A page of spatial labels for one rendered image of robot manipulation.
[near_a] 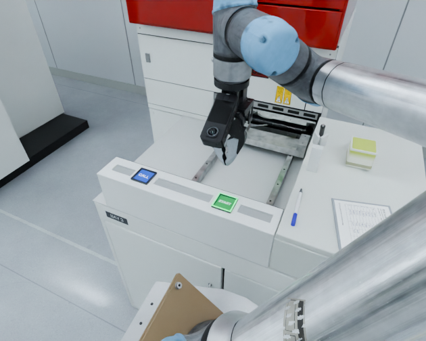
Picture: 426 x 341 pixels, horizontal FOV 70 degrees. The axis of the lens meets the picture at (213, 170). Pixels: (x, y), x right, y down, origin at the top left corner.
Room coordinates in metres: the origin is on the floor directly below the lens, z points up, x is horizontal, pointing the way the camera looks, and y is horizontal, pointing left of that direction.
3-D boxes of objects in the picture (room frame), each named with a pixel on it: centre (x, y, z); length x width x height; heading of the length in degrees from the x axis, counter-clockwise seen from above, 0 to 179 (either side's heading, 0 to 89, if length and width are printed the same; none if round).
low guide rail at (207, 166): (0.92, 0.00, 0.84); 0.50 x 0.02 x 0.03; 155
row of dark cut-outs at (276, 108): (1.12, -0.21, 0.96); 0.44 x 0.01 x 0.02; 65
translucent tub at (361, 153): (0.74, -0.45, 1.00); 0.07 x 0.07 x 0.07; 69
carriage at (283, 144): (1.02, -0.19, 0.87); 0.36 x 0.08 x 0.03; 65
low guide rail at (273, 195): (0.80, -0.24, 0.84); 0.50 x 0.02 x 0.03; 155
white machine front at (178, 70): (1.21, -0.05, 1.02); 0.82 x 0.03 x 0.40; 65
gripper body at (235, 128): (0.59, -0.04, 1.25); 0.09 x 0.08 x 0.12; 155
